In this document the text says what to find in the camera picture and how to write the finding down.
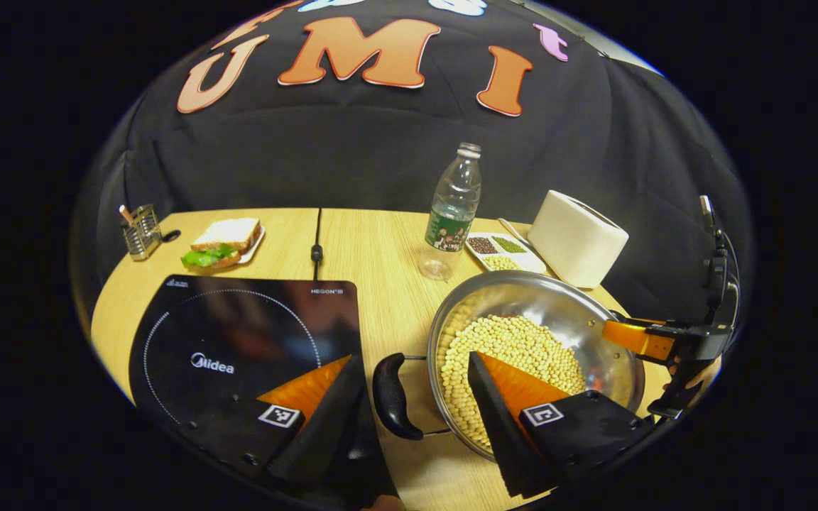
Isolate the white toaster cord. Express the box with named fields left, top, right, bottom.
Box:
left=497, top=217, right=535, bottom=250

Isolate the white toaster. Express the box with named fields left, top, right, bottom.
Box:
left=527, top=189, right=630, bottom=290

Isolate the white divided bean dish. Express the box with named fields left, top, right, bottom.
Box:
left=465, top=232, right=547, bottom=275

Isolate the sandwich with lettuce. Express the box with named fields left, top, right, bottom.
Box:
left=180, top=218, right=262, bottom=270

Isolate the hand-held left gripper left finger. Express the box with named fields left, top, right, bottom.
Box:
left=189, top=354, right=369, bottom=490

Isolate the black cooktop power cable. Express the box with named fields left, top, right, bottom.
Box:
left=310, top=208, right=324, bottom=282

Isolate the small white plate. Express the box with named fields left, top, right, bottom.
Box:
left=233, top=225, right=267, bottom=265

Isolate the black backdrop cloth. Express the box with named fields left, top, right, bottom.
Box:
left=72, top=0, right=754, bottom=334

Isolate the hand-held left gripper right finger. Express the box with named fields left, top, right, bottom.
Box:
left=467, top=351, right=656, bottom=498

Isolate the pile of yellow soybeans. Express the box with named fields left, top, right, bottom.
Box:
left=439, top=314, right=587, bottom=450

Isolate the clear plastic water bottle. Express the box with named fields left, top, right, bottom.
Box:
left=418, top=142, right=483, bottom=282

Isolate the steel pot with black handles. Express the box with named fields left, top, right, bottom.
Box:
left=372, top=270, right=647, bottom=463

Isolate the black induction cooktop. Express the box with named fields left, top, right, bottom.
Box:
left=129, top=275, right=383, bottom=458

